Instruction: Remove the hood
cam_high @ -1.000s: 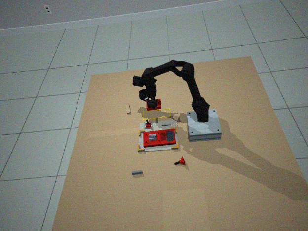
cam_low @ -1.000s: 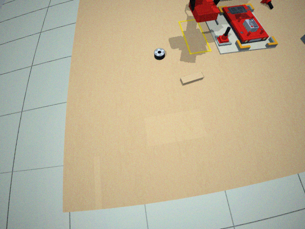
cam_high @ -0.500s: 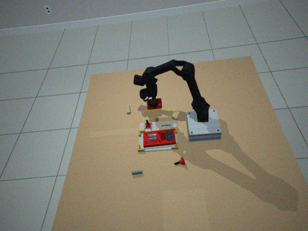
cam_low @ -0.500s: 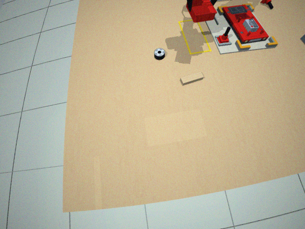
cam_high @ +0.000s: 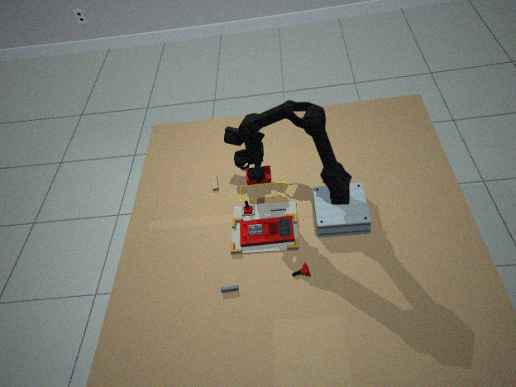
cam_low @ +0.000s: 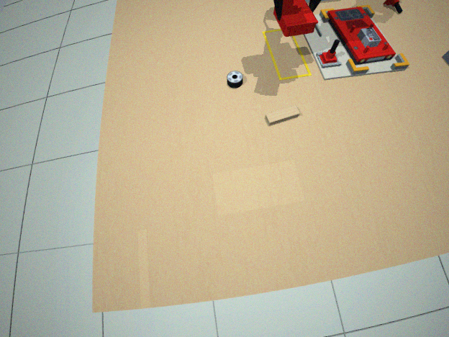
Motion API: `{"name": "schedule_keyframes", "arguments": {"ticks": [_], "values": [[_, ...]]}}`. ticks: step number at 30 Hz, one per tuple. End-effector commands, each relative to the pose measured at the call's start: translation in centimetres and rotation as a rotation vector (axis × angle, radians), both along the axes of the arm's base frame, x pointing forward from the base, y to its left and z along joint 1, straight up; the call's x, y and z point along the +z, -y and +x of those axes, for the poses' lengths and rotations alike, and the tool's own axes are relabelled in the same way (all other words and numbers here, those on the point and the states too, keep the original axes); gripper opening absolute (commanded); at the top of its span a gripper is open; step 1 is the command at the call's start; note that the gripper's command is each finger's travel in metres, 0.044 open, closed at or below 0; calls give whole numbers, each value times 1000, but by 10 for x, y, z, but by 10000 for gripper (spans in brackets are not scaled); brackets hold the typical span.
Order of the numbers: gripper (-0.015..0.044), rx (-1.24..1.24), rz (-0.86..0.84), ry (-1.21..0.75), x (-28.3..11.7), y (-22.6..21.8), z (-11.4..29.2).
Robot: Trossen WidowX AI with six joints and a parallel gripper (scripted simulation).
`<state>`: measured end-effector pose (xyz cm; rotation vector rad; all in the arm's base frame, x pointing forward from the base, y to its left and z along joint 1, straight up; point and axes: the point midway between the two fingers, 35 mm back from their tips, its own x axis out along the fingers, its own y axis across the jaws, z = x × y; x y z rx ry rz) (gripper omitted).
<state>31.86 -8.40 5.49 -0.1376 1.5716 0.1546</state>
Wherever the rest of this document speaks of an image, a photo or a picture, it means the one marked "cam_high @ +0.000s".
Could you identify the tan rectangular block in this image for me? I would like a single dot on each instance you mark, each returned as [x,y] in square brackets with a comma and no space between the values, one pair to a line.
[214,183]

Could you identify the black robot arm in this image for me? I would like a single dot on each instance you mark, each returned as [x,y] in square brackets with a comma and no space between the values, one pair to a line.
[313,122]

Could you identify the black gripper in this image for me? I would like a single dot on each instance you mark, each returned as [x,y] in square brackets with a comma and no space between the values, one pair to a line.
[257,173]

